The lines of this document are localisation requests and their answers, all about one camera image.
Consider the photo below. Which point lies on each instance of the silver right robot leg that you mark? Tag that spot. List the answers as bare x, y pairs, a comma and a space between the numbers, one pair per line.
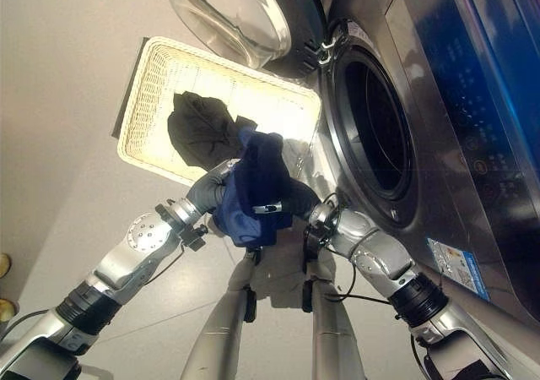
331, 333

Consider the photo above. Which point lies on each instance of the silver front-load washing machine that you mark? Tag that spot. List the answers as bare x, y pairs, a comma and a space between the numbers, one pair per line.
443, 143

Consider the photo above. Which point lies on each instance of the blue white energy label sticker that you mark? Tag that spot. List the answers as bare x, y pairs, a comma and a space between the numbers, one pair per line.
457, 268

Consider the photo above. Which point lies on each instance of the silver robot leg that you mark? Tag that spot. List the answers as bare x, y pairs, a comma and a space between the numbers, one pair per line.
331, 333
223, 325

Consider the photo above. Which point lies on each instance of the silver left robot leg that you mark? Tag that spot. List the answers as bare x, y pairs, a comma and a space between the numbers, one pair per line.
223, 325

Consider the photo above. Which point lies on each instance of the yellow round object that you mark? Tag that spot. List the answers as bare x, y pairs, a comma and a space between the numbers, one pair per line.
6, 310
3, 264

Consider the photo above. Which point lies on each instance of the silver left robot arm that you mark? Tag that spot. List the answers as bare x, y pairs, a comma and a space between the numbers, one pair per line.
126, 253

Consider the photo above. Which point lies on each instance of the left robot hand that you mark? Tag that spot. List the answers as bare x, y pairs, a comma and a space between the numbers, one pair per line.
206, 194

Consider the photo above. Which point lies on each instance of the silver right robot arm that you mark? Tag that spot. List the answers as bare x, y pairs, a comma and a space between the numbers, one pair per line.
379, 257

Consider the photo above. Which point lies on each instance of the white wicker laundry basket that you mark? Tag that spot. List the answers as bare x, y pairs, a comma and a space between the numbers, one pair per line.
143, 101

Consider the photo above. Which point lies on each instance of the black garment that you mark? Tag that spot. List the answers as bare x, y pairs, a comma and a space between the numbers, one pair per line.
194, 131

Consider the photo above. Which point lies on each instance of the dark blue garment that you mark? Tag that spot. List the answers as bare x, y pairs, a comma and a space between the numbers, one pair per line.
257, 177

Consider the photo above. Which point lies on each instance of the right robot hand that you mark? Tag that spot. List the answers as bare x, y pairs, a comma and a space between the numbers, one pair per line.
301, 198

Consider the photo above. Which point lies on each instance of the round glass washing machine door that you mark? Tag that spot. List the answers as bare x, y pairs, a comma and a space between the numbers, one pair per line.
236, 12

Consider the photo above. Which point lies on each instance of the chrome door hinge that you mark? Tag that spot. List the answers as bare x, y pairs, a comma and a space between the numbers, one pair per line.
328, 48

